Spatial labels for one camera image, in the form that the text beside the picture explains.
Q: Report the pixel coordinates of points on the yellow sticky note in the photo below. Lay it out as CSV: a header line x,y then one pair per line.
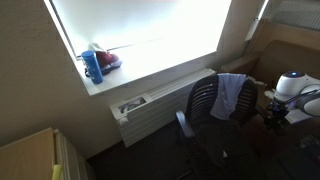
x,y
56,172

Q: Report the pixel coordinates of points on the wooden drawer cabinet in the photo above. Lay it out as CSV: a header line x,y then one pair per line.
x,y
33,158

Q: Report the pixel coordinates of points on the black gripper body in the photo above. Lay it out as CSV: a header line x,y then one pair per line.
x,y
276,120

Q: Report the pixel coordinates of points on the red sneaker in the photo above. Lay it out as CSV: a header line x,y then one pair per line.
x,y
107,61

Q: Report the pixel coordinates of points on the blue water bottle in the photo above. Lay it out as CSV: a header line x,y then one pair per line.
x,y
92,65

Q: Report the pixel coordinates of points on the white wall radiator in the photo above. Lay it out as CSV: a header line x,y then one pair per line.
x,y
142,115

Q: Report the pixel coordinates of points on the brown leather couch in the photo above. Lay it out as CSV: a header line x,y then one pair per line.
x,y
275,49

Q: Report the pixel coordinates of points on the blue shirt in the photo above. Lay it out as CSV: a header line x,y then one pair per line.
x,y
229,87

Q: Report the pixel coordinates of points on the black mesh office chair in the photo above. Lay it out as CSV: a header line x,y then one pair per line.
x,y
217,149

